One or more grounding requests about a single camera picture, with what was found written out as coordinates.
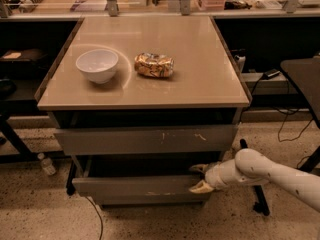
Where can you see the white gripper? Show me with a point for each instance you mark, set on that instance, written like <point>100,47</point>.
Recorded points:
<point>213,177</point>

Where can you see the white ceramic bowl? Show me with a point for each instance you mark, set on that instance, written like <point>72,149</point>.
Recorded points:
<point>98,66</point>

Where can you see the clear plastic water bottle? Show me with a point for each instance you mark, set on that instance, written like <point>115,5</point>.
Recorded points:
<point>46,164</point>

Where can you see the black table leg base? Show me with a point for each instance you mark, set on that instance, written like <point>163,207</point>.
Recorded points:
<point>260,206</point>

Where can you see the black smartphone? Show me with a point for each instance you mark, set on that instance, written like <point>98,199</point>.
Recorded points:
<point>271,73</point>

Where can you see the grey drawer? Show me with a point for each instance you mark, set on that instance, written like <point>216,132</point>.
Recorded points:
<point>141,175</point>
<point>146,140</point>
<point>140,200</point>

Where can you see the grey drawer cabinet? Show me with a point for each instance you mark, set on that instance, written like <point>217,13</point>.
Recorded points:
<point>205,88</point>

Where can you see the grey top drawer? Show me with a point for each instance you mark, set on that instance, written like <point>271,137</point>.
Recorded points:
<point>146,140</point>

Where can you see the crushed gold drink can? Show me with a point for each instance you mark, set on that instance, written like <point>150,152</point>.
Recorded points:
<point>154,65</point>

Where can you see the grey bottom drawer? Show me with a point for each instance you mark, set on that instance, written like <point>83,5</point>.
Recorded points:
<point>140,200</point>

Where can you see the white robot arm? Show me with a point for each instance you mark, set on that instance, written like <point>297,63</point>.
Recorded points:
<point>250,167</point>

